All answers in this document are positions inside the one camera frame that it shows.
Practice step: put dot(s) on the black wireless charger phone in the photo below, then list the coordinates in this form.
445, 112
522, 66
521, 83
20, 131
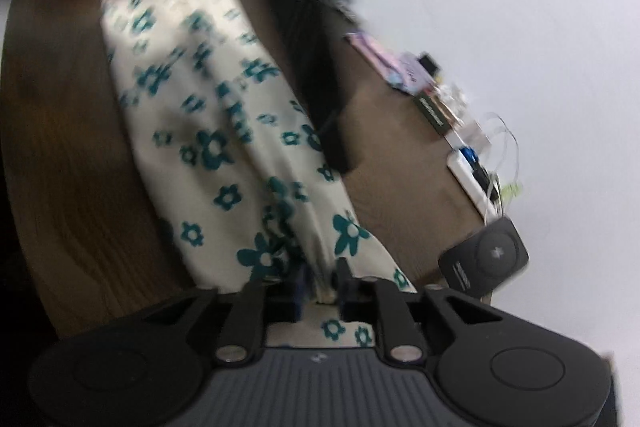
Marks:
484, 260

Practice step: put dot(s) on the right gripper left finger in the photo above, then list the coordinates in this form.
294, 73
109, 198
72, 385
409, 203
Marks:
261, 303

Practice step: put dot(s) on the white charger plug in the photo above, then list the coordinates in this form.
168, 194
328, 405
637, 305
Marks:
470, 135

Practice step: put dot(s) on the pink blue purple-trimmed garment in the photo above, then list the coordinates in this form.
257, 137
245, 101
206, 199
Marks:
402, 72

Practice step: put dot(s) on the dark tissue box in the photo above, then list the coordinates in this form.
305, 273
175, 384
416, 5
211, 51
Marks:
444, 106

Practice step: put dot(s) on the cream green-flower garment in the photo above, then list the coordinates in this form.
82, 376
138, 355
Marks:
232, 163

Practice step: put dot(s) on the white power strip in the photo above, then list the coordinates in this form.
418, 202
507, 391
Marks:
462, 170

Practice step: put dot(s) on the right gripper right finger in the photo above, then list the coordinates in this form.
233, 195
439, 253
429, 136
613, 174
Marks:
381, 304

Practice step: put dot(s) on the small black box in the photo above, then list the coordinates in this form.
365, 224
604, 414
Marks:
429, 64

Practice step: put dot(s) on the blue toy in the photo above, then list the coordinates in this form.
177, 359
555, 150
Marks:
469, 154

